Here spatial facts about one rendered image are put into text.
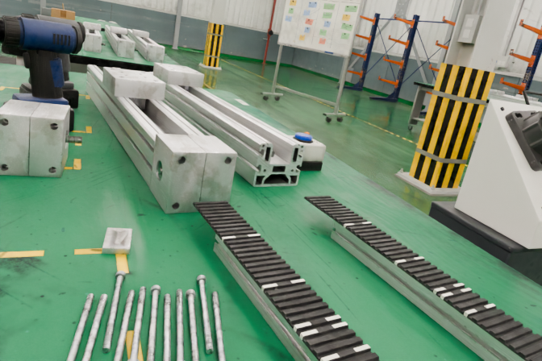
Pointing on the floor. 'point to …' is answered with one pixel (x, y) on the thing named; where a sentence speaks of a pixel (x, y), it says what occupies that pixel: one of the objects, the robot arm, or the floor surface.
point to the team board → (320, 26)
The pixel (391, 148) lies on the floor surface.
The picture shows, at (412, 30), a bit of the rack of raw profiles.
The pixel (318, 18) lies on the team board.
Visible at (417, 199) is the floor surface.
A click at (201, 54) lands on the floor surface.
